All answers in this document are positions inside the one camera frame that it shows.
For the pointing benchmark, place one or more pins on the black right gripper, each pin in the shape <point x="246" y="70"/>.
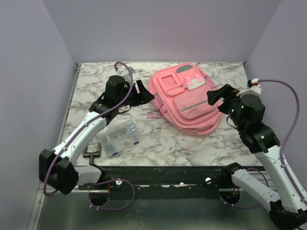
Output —
<point x="227" y="91"/>

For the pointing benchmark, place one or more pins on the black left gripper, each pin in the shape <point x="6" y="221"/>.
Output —
<point x="143" y="97"/>

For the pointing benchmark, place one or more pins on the pink student backpack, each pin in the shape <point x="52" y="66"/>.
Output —
<point x="180" y="97"/>

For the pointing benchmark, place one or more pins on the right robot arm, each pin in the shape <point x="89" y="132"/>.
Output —
<point x="286" y="203"/>

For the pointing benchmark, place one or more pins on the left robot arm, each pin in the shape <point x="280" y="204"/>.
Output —
<point x="57" y="167"/>

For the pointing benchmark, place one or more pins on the clear plastic screw organizer box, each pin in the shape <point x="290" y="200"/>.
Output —
<point x="119" y="138"/>

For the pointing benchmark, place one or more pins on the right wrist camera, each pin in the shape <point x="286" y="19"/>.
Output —
<point x="254" y="88"/>

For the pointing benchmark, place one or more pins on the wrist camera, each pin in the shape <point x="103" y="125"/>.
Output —
<point x="254" y="88"/>
<point x="125" y="73"/>

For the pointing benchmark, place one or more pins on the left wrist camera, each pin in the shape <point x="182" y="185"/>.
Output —
<point x="125" y="73"/>

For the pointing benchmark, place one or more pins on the black metal clamp bracket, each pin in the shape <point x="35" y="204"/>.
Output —
<point x="92" y="155"/>

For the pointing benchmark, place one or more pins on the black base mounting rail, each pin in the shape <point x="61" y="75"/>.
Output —
<point x="168" y="182"/>

